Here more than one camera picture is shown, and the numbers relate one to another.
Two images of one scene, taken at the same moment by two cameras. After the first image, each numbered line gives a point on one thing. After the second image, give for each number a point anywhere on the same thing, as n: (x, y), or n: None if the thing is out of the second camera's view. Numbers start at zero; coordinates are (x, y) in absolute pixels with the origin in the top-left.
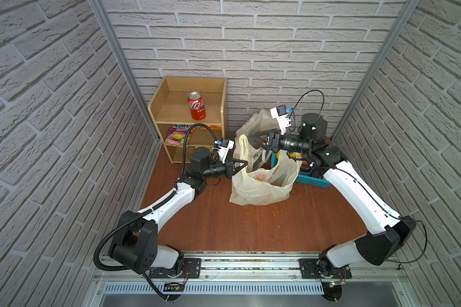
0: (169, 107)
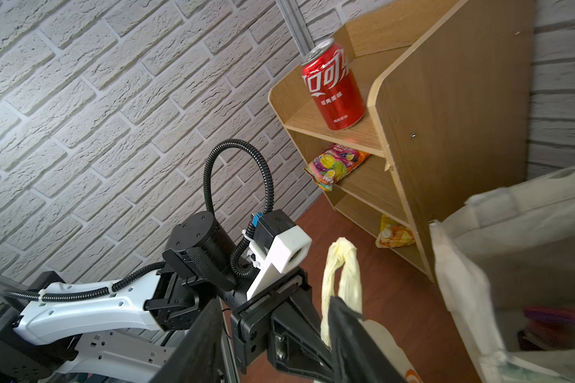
0: (447, 87)
